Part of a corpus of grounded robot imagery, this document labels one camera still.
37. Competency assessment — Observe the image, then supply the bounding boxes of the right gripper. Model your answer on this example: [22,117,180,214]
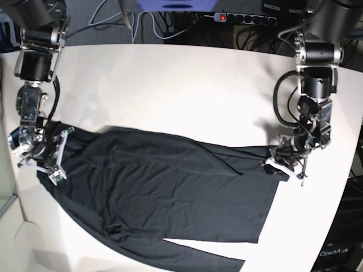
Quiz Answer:
[17,126,75,185]

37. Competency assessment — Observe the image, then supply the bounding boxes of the light grey cable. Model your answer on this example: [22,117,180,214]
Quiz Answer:
[88,8,214,45]

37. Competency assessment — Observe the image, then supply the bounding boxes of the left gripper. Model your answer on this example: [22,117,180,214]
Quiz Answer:
[261,138,308,187]

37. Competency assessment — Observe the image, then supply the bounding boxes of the glass side panel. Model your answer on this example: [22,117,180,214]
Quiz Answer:
[0,125,16,215]

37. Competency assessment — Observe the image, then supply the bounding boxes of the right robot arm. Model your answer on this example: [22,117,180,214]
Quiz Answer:
[1,1,74,185]

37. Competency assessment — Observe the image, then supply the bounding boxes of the dark long-sleeve T-shirt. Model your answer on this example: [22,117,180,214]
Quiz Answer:
[37,127,288,271]

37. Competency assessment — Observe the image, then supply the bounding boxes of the grey power strip red switch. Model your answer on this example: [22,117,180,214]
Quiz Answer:
[212,12,278,27]

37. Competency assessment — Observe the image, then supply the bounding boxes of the blue plastic bin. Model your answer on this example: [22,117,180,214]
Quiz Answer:
[137,0,217,12]

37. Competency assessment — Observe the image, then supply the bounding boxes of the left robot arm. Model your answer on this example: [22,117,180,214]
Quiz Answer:
[261,1,362,181]

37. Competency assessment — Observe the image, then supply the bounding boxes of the black OpenArm control box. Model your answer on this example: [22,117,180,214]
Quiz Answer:
[311,176,362,271]

